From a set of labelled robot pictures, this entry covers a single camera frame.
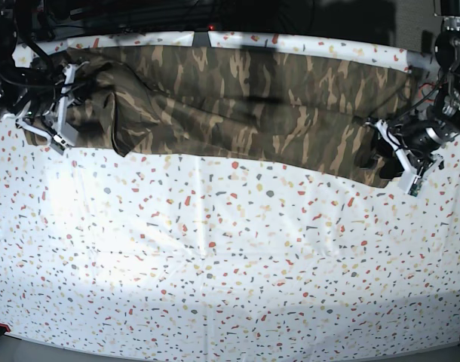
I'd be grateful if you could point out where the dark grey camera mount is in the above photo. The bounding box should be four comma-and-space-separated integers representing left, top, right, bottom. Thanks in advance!
192, 32, 212, 48

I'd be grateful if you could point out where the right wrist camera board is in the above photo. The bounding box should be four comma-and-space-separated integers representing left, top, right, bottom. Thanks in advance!
50, 129, 78, 155

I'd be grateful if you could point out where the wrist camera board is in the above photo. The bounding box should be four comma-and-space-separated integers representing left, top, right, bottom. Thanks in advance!
50, 129, 78, 155
398, 175, 423, 197

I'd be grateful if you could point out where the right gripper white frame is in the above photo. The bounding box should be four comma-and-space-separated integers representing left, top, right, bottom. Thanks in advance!
15, 63, 86, 146

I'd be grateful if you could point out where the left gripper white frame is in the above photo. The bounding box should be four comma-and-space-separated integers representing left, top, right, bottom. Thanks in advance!
360, 118, 443, 196

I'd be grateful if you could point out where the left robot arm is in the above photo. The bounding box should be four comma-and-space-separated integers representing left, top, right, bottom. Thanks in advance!
355, 1, 460, 196

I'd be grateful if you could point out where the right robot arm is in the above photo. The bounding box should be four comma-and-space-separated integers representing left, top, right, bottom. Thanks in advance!
0, 1, 89, 154

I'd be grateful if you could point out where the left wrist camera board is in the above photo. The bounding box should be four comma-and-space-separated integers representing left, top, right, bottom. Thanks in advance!
398, 175, 423, 197

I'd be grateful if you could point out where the camouflage T-shirt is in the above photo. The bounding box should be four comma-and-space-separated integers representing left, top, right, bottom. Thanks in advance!
24, 44, 416, 189

